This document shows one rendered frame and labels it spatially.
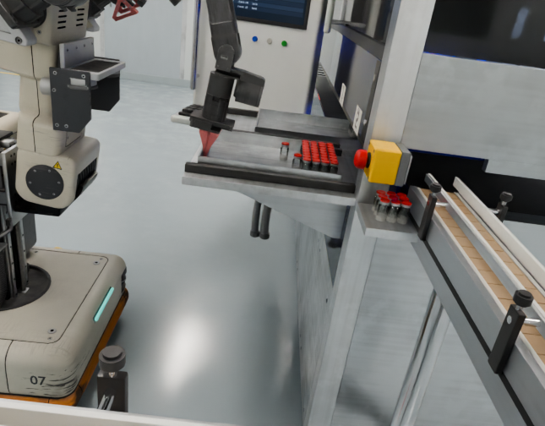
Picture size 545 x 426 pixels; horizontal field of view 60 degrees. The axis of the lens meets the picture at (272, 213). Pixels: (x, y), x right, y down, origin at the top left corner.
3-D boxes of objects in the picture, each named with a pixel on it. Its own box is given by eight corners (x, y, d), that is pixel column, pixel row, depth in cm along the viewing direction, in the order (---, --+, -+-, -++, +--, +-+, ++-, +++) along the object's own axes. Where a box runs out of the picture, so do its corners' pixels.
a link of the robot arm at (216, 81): (213, 64, 110) (209, 68, 105) (242, 73, 111) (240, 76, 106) (207, 94, 113) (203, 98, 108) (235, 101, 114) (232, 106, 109)
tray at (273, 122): (353, 130, 168) (355, 120, 167) (364, 152, 144) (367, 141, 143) (258, 117, 167) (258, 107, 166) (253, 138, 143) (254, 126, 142)
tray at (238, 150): (330, 155, 137) (333, 144, 135) (339, 188, 113) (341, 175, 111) (213, 139, 136) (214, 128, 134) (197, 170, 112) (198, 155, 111)
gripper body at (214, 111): (231, 133, 111) (238, 103, 108) (188, 122, 110) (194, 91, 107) (233, 127, 117) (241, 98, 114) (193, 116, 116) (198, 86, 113)
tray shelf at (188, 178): (350, 132, 173) (351, 127, 173) (388, 210, 110) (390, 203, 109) (220, 115, 172) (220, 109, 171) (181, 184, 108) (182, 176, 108)
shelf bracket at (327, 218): (338, 233, 125) (348, 188, 120) (340, 238, 123) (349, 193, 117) (210, 217, 124) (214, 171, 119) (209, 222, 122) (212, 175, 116)
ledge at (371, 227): (416, 217, 108) (418, 210, 107) (432, 244, 96) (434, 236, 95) (355, 210, 108) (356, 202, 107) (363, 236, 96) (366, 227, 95)
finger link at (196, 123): (212, 163, 114) (220, 126, 110) (182, 155, 113) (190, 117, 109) (215, 155, 120) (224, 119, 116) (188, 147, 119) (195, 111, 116)
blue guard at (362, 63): (316, 52, 285) (321, 20, 277) (366, 144, 108) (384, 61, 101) (314, 52, 285) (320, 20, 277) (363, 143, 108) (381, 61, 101)
